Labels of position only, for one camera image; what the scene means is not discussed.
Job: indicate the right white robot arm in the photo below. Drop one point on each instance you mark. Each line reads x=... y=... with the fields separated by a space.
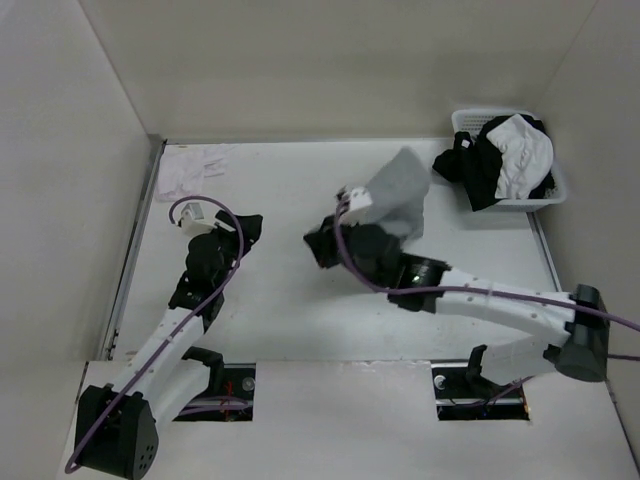
x=564 y=332

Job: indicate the grey tank top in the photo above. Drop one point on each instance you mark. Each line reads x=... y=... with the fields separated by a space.
x=397 y=192

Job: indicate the white tank top in basket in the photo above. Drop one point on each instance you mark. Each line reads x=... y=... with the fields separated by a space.
x=527 y=155

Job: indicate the folded white tank top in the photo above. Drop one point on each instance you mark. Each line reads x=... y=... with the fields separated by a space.
x=184 y=168

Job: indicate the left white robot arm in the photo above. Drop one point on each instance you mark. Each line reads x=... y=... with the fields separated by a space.
x=118 y=424

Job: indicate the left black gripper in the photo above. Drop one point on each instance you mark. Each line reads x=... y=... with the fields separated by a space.
x=251 y=227

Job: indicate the white plastic basket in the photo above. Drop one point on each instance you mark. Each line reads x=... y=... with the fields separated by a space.
x=470 y=119

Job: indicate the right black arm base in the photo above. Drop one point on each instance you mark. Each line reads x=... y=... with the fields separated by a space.
x=462 y=394

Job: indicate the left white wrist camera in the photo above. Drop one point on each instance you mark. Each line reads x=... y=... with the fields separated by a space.
x=192 y=222

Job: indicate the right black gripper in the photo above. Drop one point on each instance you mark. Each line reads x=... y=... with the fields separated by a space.
x=322 y=243

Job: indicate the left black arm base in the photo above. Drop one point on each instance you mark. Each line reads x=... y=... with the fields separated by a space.
x=229 y=396

